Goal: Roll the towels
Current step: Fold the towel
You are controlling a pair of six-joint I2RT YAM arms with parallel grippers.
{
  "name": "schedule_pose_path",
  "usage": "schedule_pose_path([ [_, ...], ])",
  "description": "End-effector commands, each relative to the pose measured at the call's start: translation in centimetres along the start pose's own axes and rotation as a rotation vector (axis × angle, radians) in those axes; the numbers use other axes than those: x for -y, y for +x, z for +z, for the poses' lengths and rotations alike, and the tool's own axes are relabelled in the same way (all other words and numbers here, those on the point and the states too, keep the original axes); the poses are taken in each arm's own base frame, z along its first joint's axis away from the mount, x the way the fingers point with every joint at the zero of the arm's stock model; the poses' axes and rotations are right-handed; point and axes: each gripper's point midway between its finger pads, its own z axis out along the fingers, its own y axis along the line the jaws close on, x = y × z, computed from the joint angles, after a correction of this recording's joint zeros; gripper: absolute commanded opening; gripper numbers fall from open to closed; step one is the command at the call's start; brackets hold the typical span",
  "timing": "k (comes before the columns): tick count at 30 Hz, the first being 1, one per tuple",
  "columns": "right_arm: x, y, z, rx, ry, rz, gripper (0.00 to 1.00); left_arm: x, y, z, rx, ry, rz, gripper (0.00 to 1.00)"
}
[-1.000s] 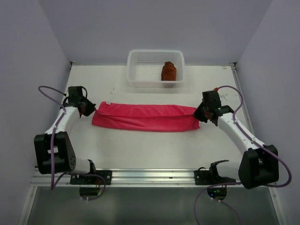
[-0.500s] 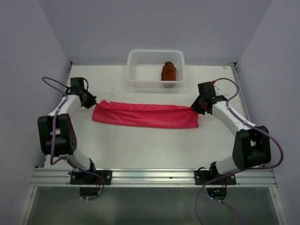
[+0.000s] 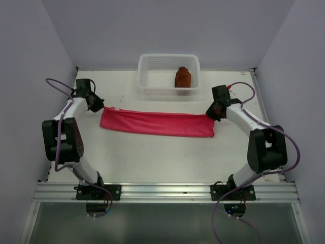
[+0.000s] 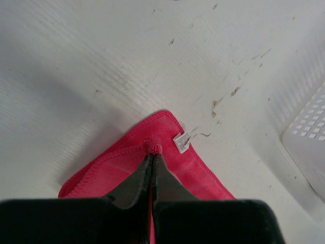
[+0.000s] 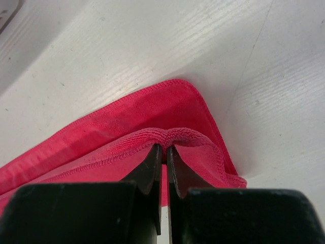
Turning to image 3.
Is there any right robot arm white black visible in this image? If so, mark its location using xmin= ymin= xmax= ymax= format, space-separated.
xmin=206 ymin=85 xmax=287 ymax=200

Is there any pink towel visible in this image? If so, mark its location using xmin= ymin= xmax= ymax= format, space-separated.
xmin=100 ymin=107 xmax=215 ymax=138

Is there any white perforated plastic basket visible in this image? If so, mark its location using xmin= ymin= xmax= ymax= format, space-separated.
xmin=137 ymin=54 xmax=201 ymax=96

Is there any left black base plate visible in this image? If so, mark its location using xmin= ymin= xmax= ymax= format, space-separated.
xmin=74 ymin=184 xmax=122 ymax=201

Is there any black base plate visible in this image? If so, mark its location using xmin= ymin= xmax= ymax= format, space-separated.
xmin=74 ymin=184 xmax=122 ymax=201
xmin=210 ymin=181 xmax=256 ymax=201

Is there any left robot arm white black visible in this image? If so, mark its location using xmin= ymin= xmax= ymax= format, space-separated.
xmin=42 ymin=78 xmax=106 ymax=200

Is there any brown towel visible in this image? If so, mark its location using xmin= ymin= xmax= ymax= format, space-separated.
xmin=175 ymin=67 xmax=191 ymax=88

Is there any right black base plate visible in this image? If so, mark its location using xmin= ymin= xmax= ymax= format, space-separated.
xmin=210 ymin=181 xmax=256 ymax=201

